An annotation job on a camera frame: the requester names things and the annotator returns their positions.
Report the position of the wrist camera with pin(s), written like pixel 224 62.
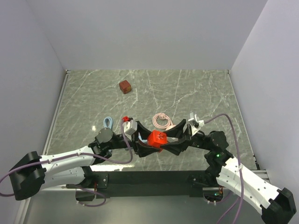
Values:
pixel 195 123
pixel 129 125

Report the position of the black base beam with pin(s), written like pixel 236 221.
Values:
pixel 148 183

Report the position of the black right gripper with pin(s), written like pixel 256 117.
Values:
pixel 177 148

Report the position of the red cube socket adapter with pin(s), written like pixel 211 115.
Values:
pixel 157 139

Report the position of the dark red cube adapter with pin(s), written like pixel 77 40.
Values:
pixel 125 87

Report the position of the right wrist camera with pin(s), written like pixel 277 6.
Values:
pixel 195 123

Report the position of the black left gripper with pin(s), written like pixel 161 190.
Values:
pixel 142 150

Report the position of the pink round power strip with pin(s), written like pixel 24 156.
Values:
pixel 170 139

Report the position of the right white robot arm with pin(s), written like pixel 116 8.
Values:
pixel 276 206

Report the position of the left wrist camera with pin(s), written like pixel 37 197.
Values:
pixel 129 125

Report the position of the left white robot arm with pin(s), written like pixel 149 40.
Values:
pixel 35 172

